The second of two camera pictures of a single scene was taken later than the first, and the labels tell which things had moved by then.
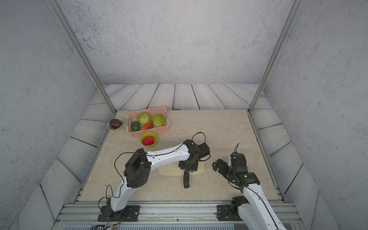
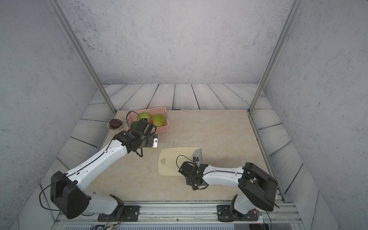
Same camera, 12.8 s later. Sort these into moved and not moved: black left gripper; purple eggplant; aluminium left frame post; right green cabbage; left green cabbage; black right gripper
Moved: black left gripper; black right gripper
Not moved: aluminium left frame post; left green cabbage; right green cabbage; purple eggplant
